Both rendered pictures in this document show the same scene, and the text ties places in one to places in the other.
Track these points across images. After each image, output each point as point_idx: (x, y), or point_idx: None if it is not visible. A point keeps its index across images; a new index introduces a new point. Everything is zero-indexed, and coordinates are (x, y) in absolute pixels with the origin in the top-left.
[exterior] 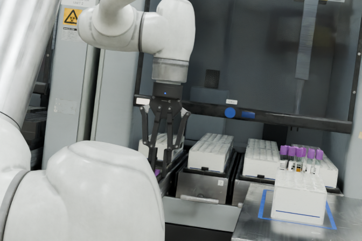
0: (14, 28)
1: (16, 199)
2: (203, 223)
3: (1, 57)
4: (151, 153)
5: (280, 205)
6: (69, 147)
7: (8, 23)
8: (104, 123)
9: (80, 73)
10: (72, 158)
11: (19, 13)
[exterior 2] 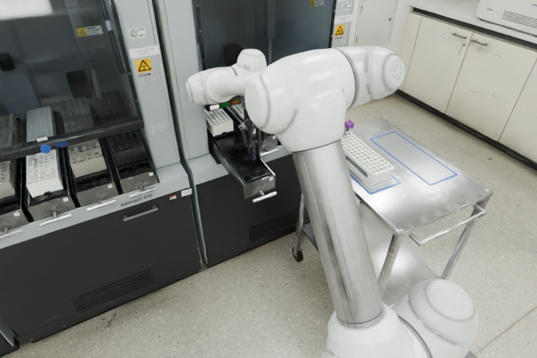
0: (364, 253)
1: (435, 357)
2: (268, 159)
3: (370, 278)
4: (250, 149)
5: (375, 182)
6: (442, 314)
7: (361, 253)
8: (189, 127)
9: (163, 102)
10: (457, 325)
11: (361, 240)
